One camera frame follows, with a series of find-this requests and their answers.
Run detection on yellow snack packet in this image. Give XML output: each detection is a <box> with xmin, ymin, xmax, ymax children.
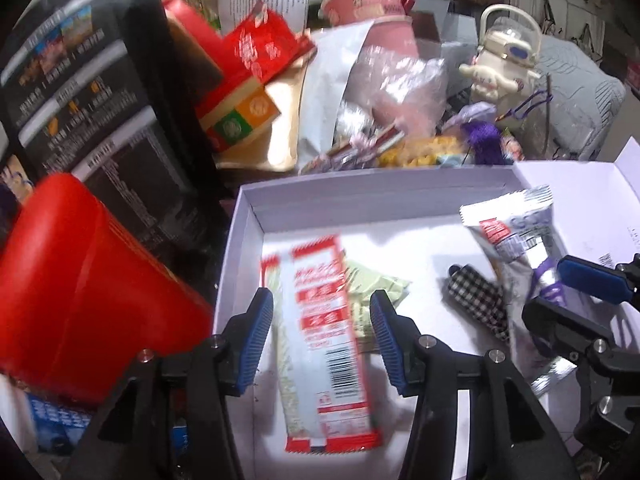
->
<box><xmin>377</xmin><ymin>135</ymin><xmax>467</xmax><ymax>169</ymax></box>

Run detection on clear pink plastic bag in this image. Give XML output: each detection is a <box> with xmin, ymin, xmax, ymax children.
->
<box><xmin>345</xmin><ymin>55</ymin><xmax>447</xmax><ymax>137</ymax></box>

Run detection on white plastic pouch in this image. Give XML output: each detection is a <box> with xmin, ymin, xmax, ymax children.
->
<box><xmin>297</xmin><ymin>22</ymin><xmax>377</xmax><ymax>162</ymax></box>

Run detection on pale blue covered chair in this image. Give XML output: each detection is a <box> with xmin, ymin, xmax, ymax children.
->
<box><xmin>510</xmin><ymin>35</ymin><xmax>627</xmax><ymax>162</ymax></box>

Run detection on silver purple snack packet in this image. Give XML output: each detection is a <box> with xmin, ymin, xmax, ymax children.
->
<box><xmin>459</xmin><ymin>185</ymin><xmax>581</xmax><ymax>401</ymax></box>

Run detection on purple tassel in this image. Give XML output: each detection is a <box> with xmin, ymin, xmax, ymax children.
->
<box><xmin>460</xmin><ymin>120</ymin><xmax>504</xmax><ymax>167</ymax></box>

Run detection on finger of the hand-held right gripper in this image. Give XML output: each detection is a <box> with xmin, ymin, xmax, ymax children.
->
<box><xmin>521</xmin><ymin>296</ymin><xmax>640</xmax><ymax>461</ymax></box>
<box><xmin>556</xmin><ymin>254</ymin><xmax>640</xmax><ymax>307</ymax></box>

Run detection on green snack packet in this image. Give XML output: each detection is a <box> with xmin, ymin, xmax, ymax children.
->
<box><xmin>345</xmin><ymin>259</ymin><xmax>411</xmax><ymax>352</ymax></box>

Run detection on red green orange box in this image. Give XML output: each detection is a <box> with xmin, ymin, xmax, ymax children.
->
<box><xmin>197</xmin><ymin>77</ymin><xmax>282</xmax><ymax>154</ymax></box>

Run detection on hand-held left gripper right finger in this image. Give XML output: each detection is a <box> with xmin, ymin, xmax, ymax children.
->
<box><xmin>369</xmin><ymin>290</ymin><xmax>581</xmax><ymax>480</ymax></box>

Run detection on white paper leaflet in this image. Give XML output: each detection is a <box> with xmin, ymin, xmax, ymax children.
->
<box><xmin>220</xmin><ymin>0</ymin><xmax>314</xmax><ymax>37</ymax></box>

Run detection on pink lidded cup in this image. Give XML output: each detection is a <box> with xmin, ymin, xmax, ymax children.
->
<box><xmin>320</xmin><ymin>0</ymin><xmax>422</xmax><ymax>126</ymax></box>

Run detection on red white snack bar packet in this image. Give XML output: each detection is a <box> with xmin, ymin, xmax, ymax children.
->
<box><xmin>260</xmin><ymin>234</ymin><xmax>382</xmax><ymax>455</ymax></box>

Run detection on red gift packet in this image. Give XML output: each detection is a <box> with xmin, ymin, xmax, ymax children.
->
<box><xmin>220</xmin><ymin>0</ymin><xmax>317</xmax><ymax>87</ymax></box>

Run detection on red canister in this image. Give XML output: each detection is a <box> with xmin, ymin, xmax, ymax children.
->
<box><xmin>0</xmin><ymin>172</ymin><xmax>217</xmax><ymax>407</ymax></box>

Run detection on lavender gift box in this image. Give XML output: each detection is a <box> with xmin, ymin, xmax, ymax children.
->
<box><xmin>212</xmin><ymin>137</ymin><xmax>640</xmax><ymax>480</ymax></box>

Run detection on cream robot-shaped bottle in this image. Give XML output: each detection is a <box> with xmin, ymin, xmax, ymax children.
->
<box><xmin>459</xmin><ymin>4</ymin><xmax>544</xmax><ymax>107</ymax></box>

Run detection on red striped candy packet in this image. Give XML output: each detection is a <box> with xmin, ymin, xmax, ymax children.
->
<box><xmin>300</xmin><ymin>127</ymin><xmax>407</xmax><ymax>174</ymax></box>

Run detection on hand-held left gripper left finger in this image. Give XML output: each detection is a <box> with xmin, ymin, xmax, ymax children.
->
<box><xmin>65</xmin><ymin>287</ymin><xmax>275</xmax><ymax>480</ymax></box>

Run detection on grey flat box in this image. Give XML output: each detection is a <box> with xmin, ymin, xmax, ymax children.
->
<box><xmin>410</xmin><ymin>0</ymin><xmax>477</xmax><ymax>62</ymax></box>

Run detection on black printed pouch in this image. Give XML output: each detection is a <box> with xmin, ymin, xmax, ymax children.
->
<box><xmin>0</xmin><ymin>0</ymin><xmax>232</xmax><ymax>222</ymax></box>

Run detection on gold paper tray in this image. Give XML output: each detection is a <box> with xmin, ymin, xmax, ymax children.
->
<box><xmin>215</xmin><ymin>80</ymin><xmax>304</xmax><ymax>172</ymax></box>

